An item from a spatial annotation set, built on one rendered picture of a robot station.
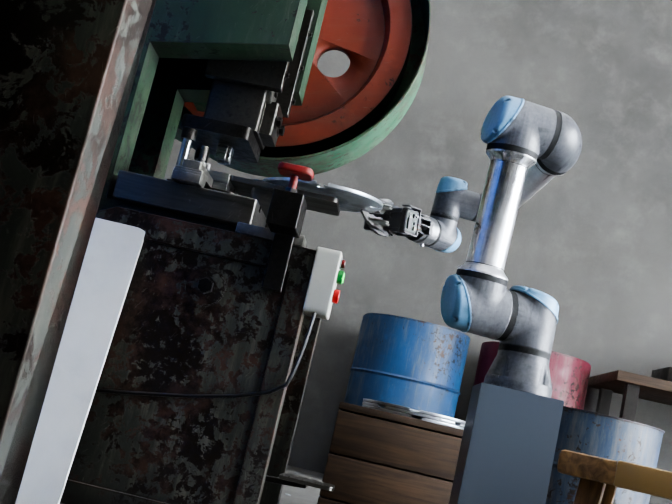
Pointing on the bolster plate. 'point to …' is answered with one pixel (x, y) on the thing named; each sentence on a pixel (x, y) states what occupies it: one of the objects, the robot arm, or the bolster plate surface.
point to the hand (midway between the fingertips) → (362, 209)
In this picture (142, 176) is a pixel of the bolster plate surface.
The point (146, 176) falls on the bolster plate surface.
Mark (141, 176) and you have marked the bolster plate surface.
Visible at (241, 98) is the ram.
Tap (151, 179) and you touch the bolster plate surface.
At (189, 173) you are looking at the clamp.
